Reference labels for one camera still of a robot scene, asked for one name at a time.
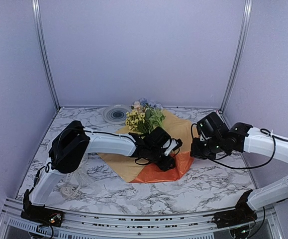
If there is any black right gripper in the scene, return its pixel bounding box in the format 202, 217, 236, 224
191, 136, 224, 160

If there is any green leafy fake stem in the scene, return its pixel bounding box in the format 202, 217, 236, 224
144, 107, 165, 133

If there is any brown orange wrapping paper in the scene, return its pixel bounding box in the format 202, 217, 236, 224
99, 110, 194, 183

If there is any pink rose fake stem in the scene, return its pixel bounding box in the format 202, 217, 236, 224
131, 101, 143, 110

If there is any blue fake flower stem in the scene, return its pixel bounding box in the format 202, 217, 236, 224
139, 98, 163, 111

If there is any cream ribbon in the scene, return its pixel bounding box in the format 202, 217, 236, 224
59, 170, 89, 199

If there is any yellow daisy fake bunch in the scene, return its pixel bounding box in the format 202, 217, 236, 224
125, 110, 147, 133

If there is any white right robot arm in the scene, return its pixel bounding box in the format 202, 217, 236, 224
190, 112, 288, 223

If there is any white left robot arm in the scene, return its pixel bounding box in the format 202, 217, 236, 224
23, 120, 182, 222

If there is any grey ringed plate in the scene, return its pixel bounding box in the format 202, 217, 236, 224
102, 105, 132, 124

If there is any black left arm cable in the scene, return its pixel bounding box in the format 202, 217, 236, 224
133, 139, 181, 166

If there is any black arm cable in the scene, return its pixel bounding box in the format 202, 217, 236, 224
191, 123, 277, 170
133, 139, 181, 166

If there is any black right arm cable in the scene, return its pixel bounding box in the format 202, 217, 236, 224
191, 123, 277, 170

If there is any aluminium frame post right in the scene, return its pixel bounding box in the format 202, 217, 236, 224
220, 0, 253, 113

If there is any aluminium frame post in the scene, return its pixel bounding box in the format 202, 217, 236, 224
31, 0, 61, 111
220, 0, 253, 113

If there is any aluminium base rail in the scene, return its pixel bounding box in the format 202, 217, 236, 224
0, 198, 284, 239

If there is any aluminium frame post left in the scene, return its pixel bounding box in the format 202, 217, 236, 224
31, 0, 61, 111

